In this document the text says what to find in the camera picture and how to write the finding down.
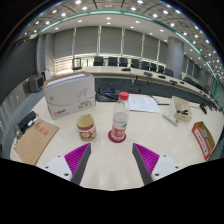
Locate white paper sheets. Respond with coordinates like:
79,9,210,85
128,93,163,115

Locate flat round red coaster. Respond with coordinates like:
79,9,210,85
107,129,127,144

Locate row of black chairs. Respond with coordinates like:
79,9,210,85
71,55,174,78

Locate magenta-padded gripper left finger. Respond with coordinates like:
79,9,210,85
43,142,92,186

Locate open red-white cardboard box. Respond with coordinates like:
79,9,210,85
191,121,217,161

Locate clear red-capped water bottle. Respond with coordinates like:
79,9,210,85
110,91,131,143

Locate small open white box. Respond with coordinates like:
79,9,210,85
168,95,193,122

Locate black cable bundle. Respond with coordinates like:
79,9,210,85
12,122,28,143

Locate black desk device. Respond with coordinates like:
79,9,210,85
95,87,121,103

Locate long curved conference desk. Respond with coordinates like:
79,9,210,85
78,65,218,108

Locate black power adapter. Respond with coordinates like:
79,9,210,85
17,110,38,129

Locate grey box monitor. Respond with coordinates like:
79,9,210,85
28,74,46,93

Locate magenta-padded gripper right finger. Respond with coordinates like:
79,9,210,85
131,142,183,186

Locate white cardboard box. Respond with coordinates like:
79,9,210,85
43,72,97,121

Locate ceiling lights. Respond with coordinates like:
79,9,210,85
19,0,224,78

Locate red floral ceramic mug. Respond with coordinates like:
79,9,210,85
76,114,98,142

